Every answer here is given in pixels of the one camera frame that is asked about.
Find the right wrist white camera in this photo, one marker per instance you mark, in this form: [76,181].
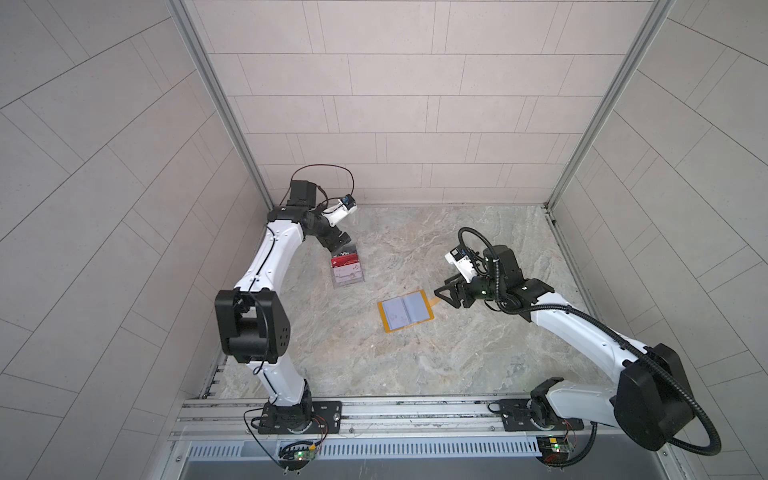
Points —
[461,260]

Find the clear acrylic card stand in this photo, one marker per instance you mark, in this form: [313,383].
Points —
[355,251]

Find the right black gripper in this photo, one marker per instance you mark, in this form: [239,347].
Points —
[456,287]

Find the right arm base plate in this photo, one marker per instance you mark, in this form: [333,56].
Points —
[518,415]

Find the green circuit board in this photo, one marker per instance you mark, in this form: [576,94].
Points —
[297,455]
[554,449]

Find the white VIP card in stand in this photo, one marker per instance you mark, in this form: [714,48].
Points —
[347,275]

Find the yellow leather card holder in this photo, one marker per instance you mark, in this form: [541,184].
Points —
[405,311]

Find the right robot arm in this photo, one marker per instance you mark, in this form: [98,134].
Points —
[649,399]

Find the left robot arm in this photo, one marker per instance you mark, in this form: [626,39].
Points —
[253,325]

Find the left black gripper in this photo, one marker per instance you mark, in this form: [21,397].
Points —
[337,241]

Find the right green circuit board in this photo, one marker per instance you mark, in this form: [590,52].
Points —
[554,449]

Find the left green circuit board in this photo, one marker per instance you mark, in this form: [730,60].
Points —
[297,455]

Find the white ventilation grille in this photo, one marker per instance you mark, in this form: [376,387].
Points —
[375,448]

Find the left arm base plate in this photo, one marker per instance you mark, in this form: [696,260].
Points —
[322,417]

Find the red card in stand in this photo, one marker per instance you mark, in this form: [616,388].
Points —
[344,260]

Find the aluminium mounting rail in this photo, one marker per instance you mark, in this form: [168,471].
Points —
[380,416]

